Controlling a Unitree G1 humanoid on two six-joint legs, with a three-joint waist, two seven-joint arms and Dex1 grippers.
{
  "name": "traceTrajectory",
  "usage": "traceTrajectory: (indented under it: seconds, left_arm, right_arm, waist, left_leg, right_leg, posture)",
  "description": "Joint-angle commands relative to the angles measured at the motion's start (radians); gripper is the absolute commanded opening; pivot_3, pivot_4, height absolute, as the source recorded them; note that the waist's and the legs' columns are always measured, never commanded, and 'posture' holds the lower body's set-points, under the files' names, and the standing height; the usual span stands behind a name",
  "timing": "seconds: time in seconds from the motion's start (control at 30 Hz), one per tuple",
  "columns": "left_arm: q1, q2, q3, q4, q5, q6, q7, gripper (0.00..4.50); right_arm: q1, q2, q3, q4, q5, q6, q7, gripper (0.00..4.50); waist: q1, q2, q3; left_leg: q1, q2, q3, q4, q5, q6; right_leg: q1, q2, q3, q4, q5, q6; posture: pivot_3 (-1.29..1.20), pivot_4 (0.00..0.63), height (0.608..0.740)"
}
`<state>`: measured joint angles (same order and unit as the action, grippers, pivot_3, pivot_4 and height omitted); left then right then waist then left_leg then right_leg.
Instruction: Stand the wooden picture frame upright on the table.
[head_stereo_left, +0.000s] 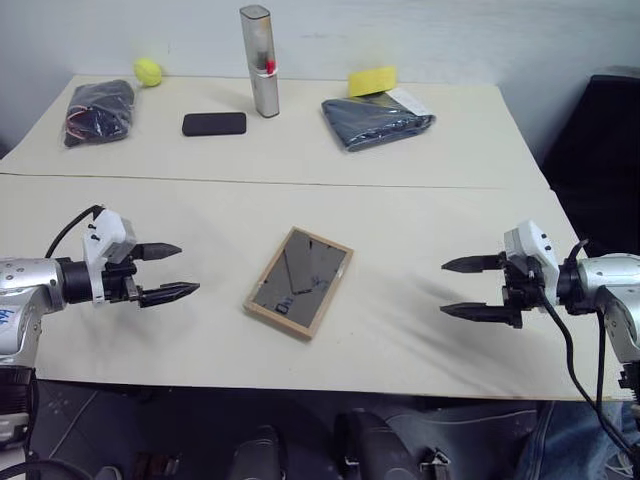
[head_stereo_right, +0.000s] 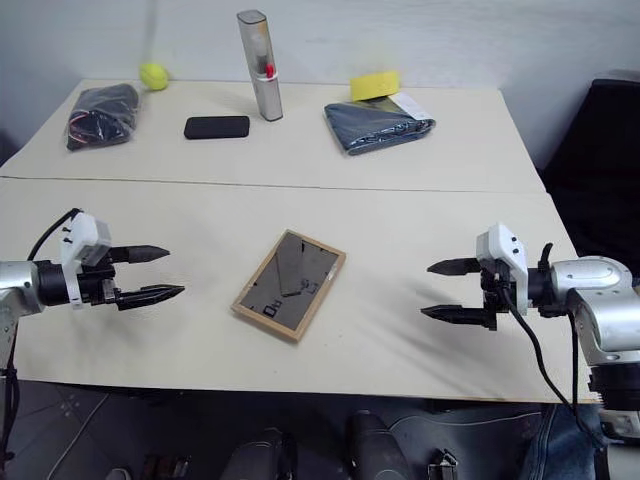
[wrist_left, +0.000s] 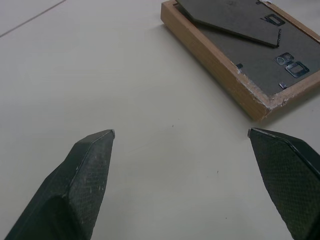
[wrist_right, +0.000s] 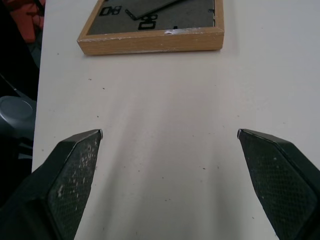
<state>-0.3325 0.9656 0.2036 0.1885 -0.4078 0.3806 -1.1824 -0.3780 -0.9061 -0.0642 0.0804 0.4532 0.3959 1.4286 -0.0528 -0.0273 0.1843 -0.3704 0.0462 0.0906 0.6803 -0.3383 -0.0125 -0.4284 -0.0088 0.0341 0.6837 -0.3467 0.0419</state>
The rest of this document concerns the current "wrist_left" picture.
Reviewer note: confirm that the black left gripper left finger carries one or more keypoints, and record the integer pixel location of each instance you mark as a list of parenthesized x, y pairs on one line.
[(75, 185)]

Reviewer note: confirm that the wooden picture frame face down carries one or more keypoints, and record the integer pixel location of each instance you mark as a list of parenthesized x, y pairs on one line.
[(250, 72)]

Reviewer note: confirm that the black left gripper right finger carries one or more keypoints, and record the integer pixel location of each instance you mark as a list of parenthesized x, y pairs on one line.
[(290, 180)]

